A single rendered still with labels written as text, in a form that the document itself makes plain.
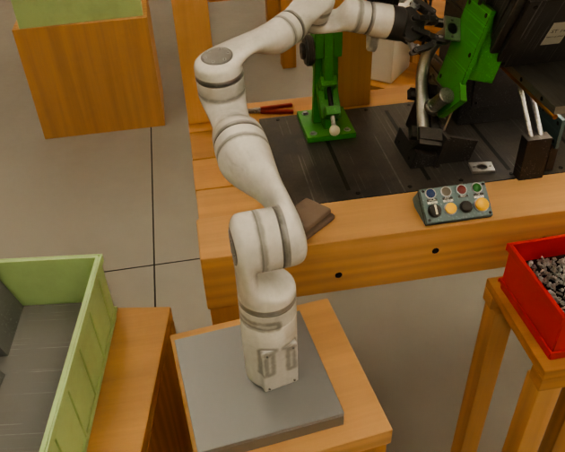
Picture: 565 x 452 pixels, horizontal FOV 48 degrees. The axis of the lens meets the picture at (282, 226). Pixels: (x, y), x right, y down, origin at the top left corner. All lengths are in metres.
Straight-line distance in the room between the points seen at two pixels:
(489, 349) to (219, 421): 0.71
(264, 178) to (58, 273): 0.52
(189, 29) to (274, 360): 0.96
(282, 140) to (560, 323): 0.83
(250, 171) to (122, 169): 2.38
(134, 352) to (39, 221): 1.87
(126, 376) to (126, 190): 1.98
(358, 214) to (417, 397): 0.95
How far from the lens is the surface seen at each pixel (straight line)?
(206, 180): 1.58
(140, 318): 1.37
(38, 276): 1.34
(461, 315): 2.48
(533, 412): 1.41
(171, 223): 2.91
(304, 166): 1.57
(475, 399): 1.68
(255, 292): 0.93
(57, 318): 1.34
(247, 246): 0.87
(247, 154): 1.00
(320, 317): 1.24
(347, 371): 1.16
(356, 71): 1.83
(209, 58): 1.21
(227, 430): 1.06
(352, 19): 1.44
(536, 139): 1.54
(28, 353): 1.30
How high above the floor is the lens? 1.76
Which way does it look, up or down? 38 degrees down
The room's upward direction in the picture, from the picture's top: 2 degrees counter-clockwise
